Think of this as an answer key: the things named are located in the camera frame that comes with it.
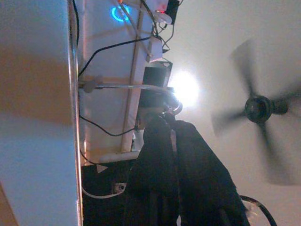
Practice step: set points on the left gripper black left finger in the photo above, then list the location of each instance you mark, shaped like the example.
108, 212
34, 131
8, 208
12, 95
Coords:
152, 169

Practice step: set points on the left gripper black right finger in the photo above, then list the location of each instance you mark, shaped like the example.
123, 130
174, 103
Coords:
204, 179

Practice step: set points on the bright ceiling light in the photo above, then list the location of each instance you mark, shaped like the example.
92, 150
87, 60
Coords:
185, 88

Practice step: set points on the dark ceiling fan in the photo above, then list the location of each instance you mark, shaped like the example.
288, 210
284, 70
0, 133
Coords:
257, 107

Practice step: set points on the black box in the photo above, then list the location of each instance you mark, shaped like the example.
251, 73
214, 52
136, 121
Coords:
156, 76

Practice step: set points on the white power adapter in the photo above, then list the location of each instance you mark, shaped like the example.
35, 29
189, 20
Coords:
155, 48

